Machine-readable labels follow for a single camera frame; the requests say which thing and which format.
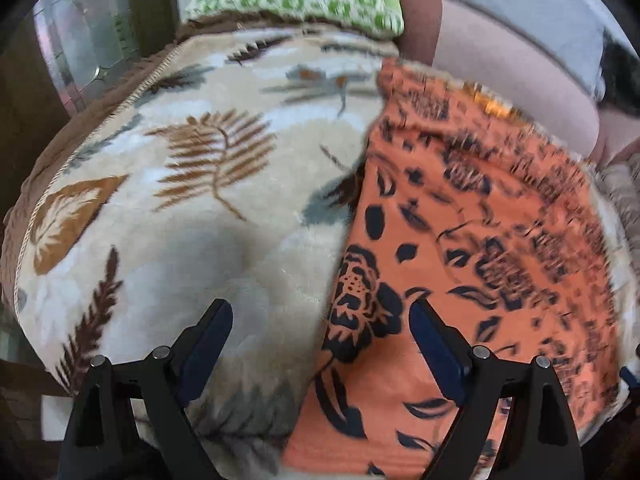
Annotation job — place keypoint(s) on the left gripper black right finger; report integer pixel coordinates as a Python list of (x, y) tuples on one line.
[(540, 439)]

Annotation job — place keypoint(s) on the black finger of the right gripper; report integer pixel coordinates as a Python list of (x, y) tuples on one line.
[(627, 376)]

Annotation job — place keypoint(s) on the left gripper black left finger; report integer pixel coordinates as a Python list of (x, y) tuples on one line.
[(129, 420)]

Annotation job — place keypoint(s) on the orange black floral blouse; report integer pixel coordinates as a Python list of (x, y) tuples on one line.
[(475, 211)]

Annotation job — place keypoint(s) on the striped beige quilt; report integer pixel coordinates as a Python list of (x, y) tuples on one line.
[(620, 184)]

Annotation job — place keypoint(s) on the beige leaf pattern blanket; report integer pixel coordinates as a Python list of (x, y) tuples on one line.
[(229, 167)]

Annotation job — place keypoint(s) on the pink bolster pillow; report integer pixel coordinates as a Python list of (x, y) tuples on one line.
[(472, 46)]

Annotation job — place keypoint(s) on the dark fur trimmed garment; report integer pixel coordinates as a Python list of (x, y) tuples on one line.
[(621, 76)]

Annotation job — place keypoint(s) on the grey pillow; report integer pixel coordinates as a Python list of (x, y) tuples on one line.
[(573, 32)]

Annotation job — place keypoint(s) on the wooden door with glass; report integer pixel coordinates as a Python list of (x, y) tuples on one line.
[(57, 56)]

